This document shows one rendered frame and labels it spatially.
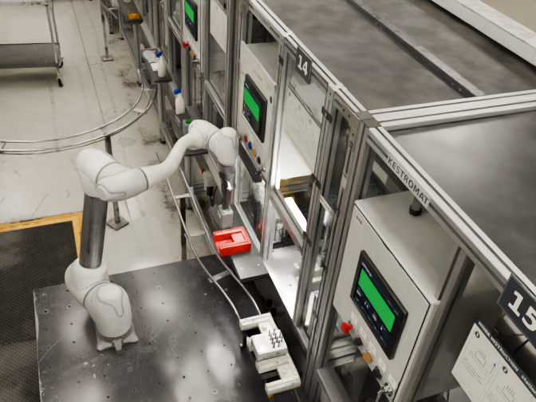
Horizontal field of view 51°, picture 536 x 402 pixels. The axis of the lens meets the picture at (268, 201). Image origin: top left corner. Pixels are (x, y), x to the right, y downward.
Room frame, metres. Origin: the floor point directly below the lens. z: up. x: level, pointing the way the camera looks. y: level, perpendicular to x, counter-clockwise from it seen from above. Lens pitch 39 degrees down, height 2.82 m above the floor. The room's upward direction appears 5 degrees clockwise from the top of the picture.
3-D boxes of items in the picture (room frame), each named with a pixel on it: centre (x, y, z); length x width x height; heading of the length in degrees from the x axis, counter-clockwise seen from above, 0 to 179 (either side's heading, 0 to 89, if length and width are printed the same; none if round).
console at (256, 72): (2.19, -0.01, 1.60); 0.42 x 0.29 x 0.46; 24
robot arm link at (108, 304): (1.62, 0.65, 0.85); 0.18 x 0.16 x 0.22; 48
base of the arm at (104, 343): (1.60, 0.64, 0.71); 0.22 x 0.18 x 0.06; 24
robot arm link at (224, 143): (2.17, 0.22, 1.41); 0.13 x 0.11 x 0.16; 48
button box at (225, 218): (2.16, 0.20, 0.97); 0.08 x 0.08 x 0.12; 24
